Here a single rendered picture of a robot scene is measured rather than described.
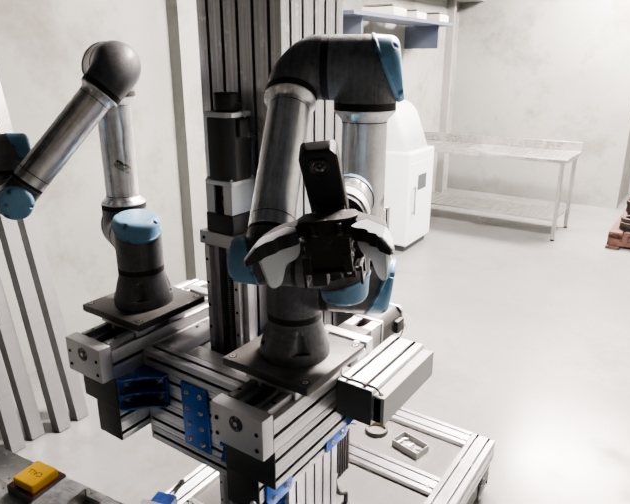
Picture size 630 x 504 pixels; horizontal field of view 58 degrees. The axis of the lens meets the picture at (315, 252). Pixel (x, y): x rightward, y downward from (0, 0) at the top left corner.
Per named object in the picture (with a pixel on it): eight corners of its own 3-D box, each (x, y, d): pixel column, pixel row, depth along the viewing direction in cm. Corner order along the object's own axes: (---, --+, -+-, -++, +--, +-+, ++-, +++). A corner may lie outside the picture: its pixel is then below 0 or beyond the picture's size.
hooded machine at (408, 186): (434, 239, 554) (444, 98, 513) (405, 255, 509) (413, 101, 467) (370, 227, 595) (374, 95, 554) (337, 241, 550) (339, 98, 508)
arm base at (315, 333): (288, 329, 135) (287, 290, 132) (342, 346, 127) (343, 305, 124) (245, 354, 123) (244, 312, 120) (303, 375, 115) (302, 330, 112)
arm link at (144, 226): (122, 275, 141) (116, 222, 137) (111, 260, 152) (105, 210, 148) (170, 267, 147) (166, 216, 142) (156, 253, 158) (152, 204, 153)
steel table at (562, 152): (420, 205, 686) (424, 131, 658) (570, 227, 595) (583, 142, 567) (395, 216, 635) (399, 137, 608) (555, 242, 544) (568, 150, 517)
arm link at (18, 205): (161, 64, 133) (28, 234, 129) (149, 64, 142) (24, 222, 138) (119, 27, 126) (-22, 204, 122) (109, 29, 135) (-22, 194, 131)
